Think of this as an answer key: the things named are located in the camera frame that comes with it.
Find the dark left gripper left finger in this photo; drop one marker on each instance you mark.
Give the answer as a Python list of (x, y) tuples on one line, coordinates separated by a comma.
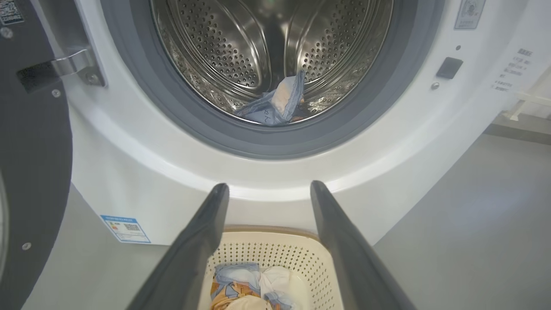
[(189, 258)]

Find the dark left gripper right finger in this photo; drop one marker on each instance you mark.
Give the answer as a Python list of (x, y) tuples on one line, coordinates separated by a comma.
[(353, 267)]

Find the pale blue orange print garment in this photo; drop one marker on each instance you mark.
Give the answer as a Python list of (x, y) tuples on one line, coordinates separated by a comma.
[(234, 280)]

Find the cream garment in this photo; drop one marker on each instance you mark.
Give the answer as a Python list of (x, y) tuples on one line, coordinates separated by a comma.
[(247, 303)]

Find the white garment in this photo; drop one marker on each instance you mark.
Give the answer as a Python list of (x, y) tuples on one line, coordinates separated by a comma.
[(277, 280)]

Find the blue denim shirt orange patches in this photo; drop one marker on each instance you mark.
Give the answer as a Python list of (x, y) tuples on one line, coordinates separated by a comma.
[(269, 110)]

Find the dark round washing machine door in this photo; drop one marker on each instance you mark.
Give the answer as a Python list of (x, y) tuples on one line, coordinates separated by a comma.
[(34, 150)]

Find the cream perforated laundry basket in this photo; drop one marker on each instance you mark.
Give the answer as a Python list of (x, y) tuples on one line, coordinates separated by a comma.
[(301, 258)]

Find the white front-load washing machine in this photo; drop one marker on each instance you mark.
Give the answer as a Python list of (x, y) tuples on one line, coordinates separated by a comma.
[(150, 172)]

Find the grey rubber door gasket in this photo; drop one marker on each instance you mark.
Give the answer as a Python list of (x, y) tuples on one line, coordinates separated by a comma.
[(137, 86)]

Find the steel washing machine drum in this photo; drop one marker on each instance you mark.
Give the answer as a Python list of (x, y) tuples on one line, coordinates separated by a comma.
[(215, 51)]

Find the black door lock socket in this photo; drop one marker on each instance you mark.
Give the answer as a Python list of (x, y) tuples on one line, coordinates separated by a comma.
[(449, 68)]

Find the metal door hinge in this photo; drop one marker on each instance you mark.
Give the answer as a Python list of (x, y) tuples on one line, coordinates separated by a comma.
[(73, 64)]

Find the grey square machine sticker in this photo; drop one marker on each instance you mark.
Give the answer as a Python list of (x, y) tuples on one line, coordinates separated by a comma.
[(470, 13)]

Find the black white door sticker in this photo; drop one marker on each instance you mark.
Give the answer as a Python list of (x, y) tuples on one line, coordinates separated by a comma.
[(9, 10)]

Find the blue energy label sticker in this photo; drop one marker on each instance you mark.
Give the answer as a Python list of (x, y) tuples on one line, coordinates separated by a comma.
[(125, 229)]

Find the printed text sticker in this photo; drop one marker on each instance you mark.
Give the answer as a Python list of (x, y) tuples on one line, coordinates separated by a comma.
[(514, 71)]

